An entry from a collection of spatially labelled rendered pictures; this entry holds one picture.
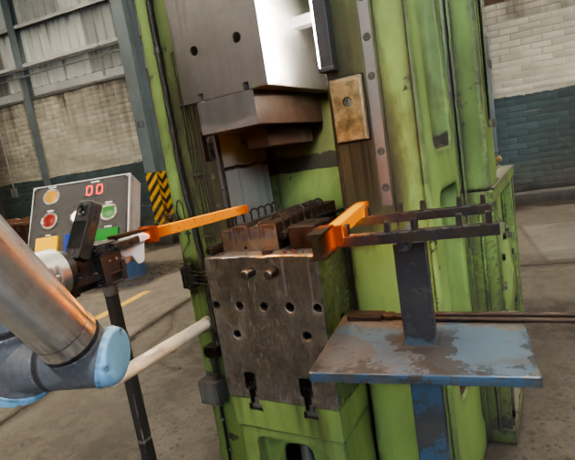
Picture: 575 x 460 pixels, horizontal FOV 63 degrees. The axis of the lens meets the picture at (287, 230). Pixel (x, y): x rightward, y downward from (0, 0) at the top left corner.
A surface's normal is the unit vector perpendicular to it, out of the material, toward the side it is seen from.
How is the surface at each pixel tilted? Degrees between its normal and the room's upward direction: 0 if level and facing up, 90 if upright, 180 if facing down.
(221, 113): 90
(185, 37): 90
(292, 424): 90
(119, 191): 60
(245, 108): 90
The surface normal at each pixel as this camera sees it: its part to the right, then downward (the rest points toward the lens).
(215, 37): -0.48, 0.22
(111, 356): 0.99, -0.07
